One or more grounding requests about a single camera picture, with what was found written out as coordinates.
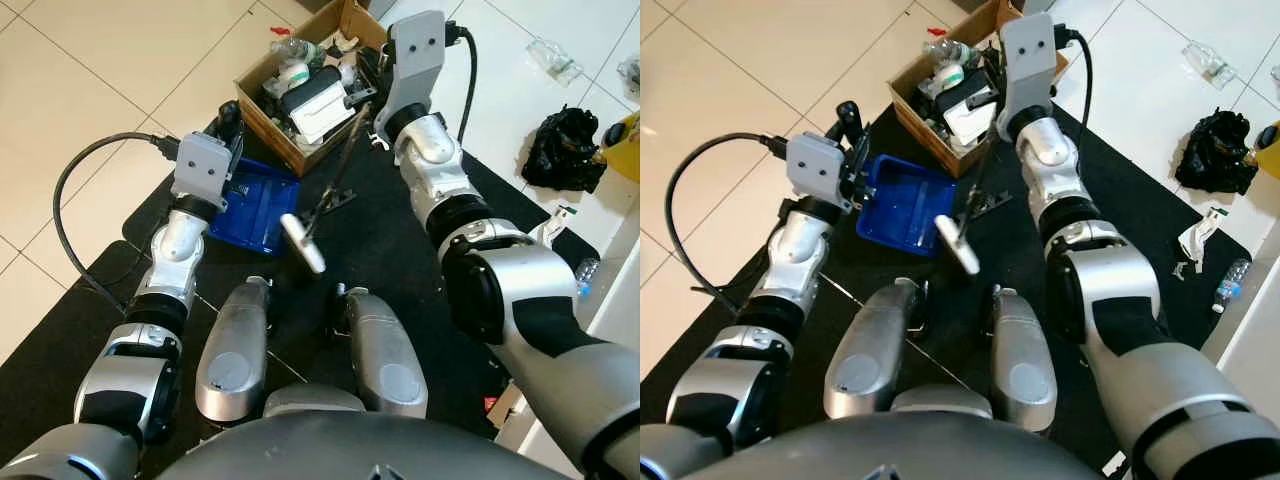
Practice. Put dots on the blue plastic dustpan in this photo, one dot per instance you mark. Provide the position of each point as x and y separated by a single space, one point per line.
905 205
255 205

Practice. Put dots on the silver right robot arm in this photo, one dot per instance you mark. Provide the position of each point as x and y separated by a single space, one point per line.
1120 290
520 290

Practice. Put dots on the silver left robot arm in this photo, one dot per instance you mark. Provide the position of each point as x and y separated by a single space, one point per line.
800 260
165 265

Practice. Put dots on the large black floor mat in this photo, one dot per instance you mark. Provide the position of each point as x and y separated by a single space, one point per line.
1010 262
390 240

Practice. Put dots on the brown cardboard box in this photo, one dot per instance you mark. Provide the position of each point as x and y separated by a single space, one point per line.
262 115
915 95

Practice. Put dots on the white and black carton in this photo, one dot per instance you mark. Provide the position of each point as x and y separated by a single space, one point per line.
322 112
968 118

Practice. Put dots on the clear bottle with green label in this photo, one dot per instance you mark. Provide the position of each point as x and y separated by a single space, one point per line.
296 48
950 51

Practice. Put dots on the small dark scrap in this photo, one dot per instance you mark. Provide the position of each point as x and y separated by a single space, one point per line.
338 195
990 201

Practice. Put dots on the crushed clear plastic bottle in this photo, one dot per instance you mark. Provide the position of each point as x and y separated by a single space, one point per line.
631 76
1207 62
553 60

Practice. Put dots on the silver left robot leg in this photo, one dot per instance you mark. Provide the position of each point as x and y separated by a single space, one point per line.
232 350
870 350

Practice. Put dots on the silver robot leg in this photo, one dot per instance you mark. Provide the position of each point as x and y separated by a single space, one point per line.
1022 360
385 355
870 350
232 350

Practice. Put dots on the crumpled black plastic bag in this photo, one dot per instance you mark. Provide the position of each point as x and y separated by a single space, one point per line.
1215 150
563 150

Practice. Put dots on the yellow plastic container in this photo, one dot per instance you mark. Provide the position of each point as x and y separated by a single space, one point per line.
625 145
1268 145

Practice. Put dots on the torn white paper wrapper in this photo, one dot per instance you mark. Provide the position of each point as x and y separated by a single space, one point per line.
1198 240
550 228

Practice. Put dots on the silver right robot leg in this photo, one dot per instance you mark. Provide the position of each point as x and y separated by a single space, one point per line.
385 355
1022 360

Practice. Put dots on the small water bottle blue label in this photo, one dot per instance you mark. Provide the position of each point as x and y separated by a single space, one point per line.
587 273
1230 284

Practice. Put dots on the grey robot torso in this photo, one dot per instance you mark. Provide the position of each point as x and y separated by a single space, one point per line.
340 450
930 450

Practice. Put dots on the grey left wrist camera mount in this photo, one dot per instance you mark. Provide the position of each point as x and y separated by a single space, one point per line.
817 168
203 168

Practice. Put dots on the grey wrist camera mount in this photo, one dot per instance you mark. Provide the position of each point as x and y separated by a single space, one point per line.
203 168
817 168
1030 62
415 60

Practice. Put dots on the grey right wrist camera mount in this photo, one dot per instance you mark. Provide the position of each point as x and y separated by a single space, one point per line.
1030 62
415 60

